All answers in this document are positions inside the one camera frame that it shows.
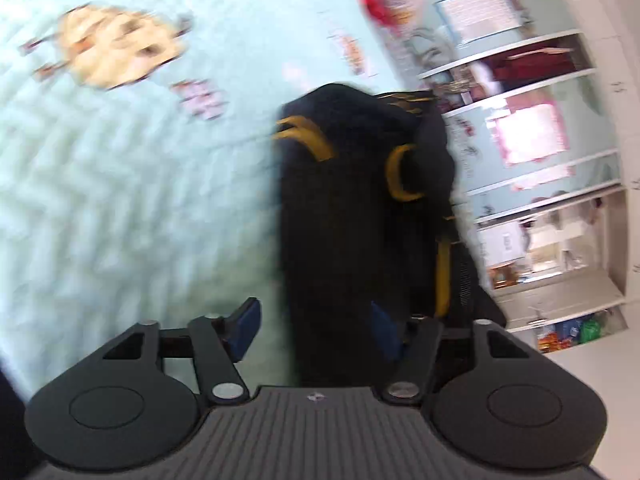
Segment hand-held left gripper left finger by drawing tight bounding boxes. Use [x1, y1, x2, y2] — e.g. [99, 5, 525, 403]
[102, 297, 262, 406]

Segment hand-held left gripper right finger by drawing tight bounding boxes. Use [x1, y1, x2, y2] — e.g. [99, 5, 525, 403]
[371, 301, 543, 406]

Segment pile of patterned clothes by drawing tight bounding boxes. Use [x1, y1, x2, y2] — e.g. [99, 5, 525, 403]
[440, 70, 486, 106]

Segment hanging red clothes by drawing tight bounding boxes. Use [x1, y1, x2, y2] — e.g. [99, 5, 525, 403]
[482, 42, 586, 86]

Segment wooden chair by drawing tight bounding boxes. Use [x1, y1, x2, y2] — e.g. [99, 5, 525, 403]
[490, 262, 526, 291]

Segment white drawer cabinet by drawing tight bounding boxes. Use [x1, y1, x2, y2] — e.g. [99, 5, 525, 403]
[477, 222, 531, 266]

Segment white door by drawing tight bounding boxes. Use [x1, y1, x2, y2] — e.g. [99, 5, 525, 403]
[495, 280, 626, 331]

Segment blue bag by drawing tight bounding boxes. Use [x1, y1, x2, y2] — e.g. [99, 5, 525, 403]
[555, 322, 581, 348]

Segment mint quilted bee bedspread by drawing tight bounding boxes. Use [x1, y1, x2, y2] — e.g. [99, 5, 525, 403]
[0, 0, 426, 401]

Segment green bag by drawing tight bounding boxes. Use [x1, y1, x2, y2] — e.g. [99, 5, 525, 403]
[577, 317, 613, 346]

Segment heart print bed sheet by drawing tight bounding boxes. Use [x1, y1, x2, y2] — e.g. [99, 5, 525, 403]
[385, 25, 451, 96]

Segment sliding door wardrobe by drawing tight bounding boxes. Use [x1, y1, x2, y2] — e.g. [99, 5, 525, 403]
[415, 0, 631, 356]

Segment blue bordered poster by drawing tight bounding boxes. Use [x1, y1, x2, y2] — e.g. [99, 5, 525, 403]
[435, 0, 523, 43]

